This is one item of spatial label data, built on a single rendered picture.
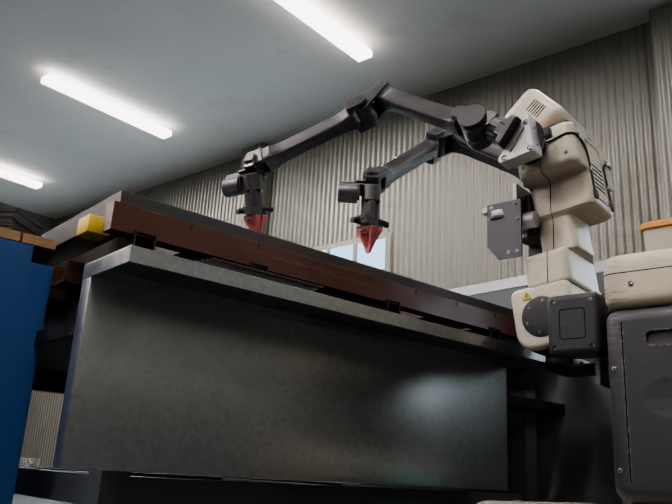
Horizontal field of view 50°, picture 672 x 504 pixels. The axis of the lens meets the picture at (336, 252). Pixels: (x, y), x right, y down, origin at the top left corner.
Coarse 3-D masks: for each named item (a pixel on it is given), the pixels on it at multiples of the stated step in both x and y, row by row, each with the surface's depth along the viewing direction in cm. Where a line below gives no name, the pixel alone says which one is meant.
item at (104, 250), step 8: (136, 232) 149; (144, 232) 150; (112, 240) 157; (120, 240) 154; (128, 240) 151; (152, 240) 153; (96, 248) 163; (104, 248) 159; (112, 248) 156; (120, 248) 153; (152, 248) 152; (80, 256) 169; (88, 256) 166; (96, 256) 162; (64, 264) 176
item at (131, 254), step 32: (128, 256) 126; (160, 256) 130; (160, 288) 151; (192, 288) 154; (224, 288) 153; (256, 288) 143; (288, 288) 148; (320, 320) 178; (352, 320) 177; (384, 320) 165; (416, 320) 172; (448, 352) 207; (480, 352) 210; (512, 352) 194
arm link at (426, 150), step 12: (432, 132) 241; (420, 144) 239; (432, 144) 239; (408, 156) 232; (420, 156) 234; (432, 156) 241; (384, 168) 222; (396, 168) 224; (408, 168) 230; (384, 180) 221
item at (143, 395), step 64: (128, 320) 141; (192, 320) 150; (256, 320) 161; (128, 384) 138; (192, 384) 147; (256, 384) 158; (320, 384) 169; (384, 384) 183; (448, 384) 199; (64, 448) 128; (128, 448) 136; (192, 448) 145; (256, 448) 155; (320, 448) 166; (384, 448) 179; (448, 448) 194
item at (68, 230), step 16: (128, 192) 155; (96, 208) 163; (144, 208) 157; (160, 208) 160; (176, 208) 162; (64, 224) 177; (208, 224) 167; (224, 224) 170; (64, 240) 174; (80, 240) 173; (256, 240) 175; (272, 240) 179; (48, 256) 188; (64, 256) 187; (192, 256) 181; (320, 256) 188; (336, 256) 192; (368, 272) 199; (384, 272) 203; (416, 288) 210; (432, 288) 215; (480, 304) 229; (432, 320) 237
